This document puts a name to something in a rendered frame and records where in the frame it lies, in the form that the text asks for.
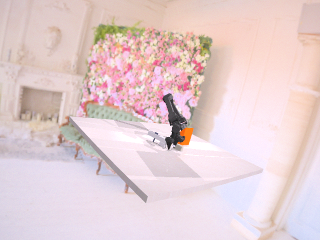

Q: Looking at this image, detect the white rectangular block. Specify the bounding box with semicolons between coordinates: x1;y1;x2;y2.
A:
147;130;167;148

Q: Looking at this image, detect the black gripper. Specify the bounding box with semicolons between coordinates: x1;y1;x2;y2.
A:
165;131;180;150

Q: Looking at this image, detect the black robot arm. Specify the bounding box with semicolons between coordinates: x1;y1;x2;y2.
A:
162;93;188;143

